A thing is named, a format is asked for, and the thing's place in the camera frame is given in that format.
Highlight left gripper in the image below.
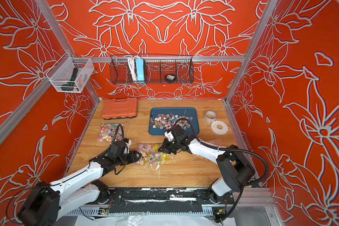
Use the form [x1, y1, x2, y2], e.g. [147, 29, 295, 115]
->
[115, 150, 143, 167]

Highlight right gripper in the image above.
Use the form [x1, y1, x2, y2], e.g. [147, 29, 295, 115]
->
[159, 137, 183, 153]

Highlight blue plastic tray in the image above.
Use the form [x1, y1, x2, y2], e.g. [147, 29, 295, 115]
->
[149, 107, 200, 136]

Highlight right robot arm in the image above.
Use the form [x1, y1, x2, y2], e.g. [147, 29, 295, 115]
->
[158, 125, 255, 197]

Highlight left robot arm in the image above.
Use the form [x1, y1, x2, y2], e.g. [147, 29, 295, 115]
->
[17, 138, 141, 226]

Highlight poured candy pile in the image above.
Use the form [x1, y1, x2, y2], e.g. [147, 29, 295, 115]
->
[149, 113, 194, 130]

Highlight orange tool case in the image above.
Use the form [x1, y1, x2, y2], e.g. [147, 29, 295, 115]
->
[102, 98, 138, 120]

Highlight clear tape roll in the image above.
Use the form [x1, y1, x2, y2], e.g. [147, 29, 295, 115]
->
[204, 110, 218, 123]

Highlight white tape roll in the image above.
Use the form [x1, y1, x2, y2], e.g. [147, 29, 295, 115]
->
[211, 121, 228, 135]

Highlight small black device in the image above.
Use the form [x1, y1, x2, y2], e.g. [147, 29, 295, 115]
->
[165, 74, 176, 82]

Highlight light blue power bank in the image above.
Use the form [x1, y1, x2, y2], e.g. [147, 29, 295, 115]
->
[136, 58, 145, 82]

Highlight green black screwdriver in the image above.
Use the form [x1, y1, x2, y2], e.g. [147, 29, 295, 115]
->
[61, 67, 78, 91]

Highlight clear acrylic box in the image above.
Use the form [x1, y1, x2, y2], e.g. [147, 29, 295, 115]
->
[45, 52, 94, 93]

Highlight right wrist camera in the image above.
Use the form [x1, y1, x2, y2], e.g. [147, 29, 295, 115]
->
[164, 131, 174, 142]

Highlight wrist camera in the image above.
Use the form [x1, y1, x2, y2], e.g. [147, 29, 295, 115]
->
[164, 131, 174, 142]
[123, 138, 131, 147]

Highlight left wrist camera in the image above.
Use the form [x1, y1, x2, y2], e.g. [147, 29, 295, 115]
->
[123, 138, 131, 147]

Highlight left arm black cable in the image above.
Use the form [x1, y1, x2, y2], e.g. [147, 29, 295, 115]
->
[5, 123, 128, 221]

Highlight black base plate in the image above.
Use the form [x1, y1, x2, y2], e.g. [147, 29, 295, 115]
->
[89, 187, 234, 205]

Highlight black wire basket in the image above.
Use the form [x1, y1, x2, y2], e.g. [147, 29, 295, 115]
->
[109, 54, 195, 85]

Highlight white cable bundle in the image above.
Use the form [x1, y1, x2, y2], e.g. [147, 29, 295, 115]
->
[128, 56, 137, 82]

